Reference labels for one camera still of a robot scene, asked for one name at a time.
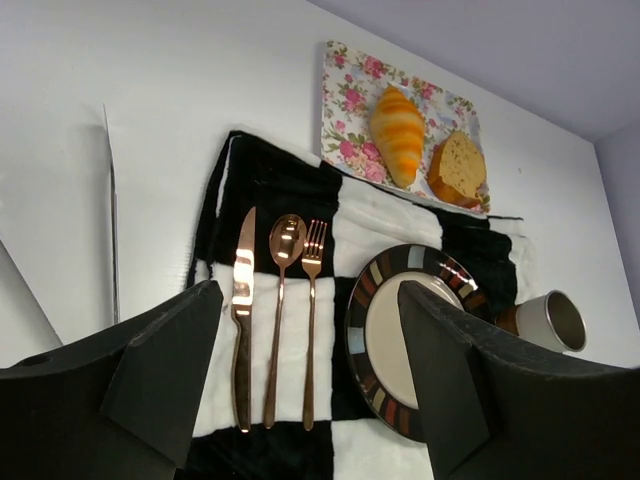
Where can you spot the dark rimmed ceramic plate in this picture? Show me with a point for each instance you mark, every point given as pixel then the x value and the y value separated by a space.
pixel 376 351

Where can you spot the rose gold spoon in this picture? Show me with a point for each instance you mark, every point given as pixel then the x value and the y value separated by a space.
pixel 286 243

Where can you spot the black white checkered cloth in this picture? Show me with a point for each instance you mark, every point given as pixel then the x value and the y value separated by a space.
pixel 347 441

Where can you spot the orange striped croissant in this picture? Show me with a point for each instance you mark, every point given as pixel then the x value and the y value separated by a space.
pixel 397 129

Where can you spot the rose gold fork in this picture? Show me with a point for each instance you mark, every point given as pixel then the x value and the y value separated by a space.
pixel 312 265

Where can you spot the rose gold knife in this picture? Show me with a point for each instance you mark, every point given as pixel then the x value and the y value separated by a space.
pixel 242 306

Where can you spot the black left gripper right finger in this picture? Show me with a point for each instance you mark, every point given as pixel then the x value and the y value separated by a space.
pixel 494 406

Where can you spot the beige brown mug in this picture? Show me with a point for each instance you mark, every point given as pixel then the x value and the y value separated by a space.
pixel 551 321

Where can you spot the brown bread slice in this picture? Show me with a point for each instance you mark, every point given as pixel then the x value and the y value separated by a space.
pixel 457 171

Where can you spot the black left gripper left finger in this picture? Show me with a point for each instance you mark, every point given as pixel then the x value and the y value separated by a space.
pixel 118 404

